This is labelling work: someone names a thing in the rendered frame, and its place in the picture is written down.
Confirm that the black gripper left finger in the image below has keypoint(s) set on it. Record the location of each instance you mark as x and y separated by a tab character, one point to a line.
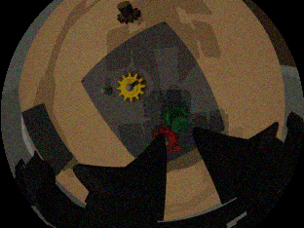
144	177

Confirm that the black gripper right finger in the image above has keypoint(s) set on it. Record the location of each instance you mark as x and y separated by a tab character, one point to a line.
228	158

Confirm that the red gear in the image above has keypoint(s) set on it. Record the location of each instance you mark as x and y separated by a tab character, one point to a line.
170	134

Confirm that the yellow gear with black stripe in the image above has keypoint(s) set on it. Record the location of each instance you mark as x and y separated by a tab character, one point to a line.
136	92

